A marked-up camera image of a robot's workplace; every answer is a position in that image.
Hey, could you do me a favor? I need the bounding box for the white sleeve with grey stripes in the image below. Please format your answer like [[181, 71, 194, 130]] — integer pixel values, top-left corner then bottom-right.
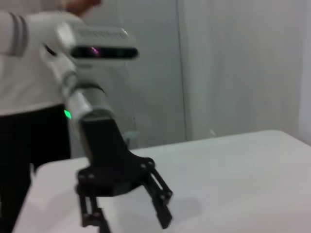
[[0, 6, 82, 58]]

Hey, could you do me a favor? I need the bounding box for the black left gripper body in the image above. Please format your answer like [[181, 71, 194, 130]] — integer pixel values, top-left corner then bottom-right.
[[77, 116, 156, 198]]

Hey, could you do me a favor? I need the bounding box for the person in white sweater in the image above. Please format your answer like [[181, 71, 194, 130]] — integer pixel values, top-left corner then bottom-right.
[[0, 7, 82, 233]]

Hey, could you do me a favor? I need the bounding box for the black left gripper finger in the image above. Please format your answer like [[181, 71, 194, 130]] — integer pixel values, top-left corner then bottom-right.
[[77, 190, 112, 233], [142, 166, 174, 230]]

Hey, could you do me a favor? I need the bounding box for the person's bare hand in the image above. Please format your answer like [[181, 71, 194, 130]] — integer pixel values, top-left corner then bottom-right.
[[62, 0, 103, 16]]

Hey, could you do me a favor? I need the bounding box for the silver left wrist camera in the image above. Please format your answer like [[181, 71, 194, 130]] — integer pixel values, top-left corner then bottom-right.
[[56, 20, 140, 68]]

